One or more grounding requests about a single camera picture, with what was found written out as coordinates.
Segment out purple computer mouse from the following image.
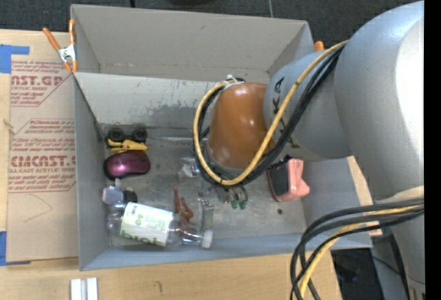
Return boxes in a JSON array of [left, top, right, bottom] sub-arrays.
[[103, 150, 152, 181]]

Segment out grey and black small object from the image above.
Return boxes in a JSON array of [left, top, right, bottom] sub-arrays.
[[101, 178, 139, 206]]

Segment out grey metal bin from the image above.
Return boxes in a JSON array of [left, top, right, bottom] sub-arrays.
[[70, 3, 373, 272]]

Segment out pink and black brush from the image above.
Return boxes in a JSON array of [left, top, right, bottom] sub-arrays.
[[266, 157, 311, 203]]

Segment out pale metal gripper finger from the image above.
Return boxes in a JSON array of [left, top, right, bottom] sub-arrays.
[[178, 157, 202, 180], [198, 197, 216, 232]]

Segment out red-brown rubber toy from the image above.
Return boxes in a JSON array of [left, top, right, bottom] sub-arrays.
[[172, 182, 198, 236]]

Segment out yellow toy car black wheels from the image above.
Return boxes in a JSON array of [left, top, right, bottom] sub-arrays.
[[105, 126, 150, 154]]

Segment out brown cardboard board red print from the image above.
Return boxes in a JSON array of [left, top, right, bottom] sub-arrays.
[[0, 28, 81, 266]]

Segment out clear plastic bottle green label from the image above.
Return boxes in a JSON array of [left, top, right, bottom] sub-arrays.
[[105, 201, 214, 250]]

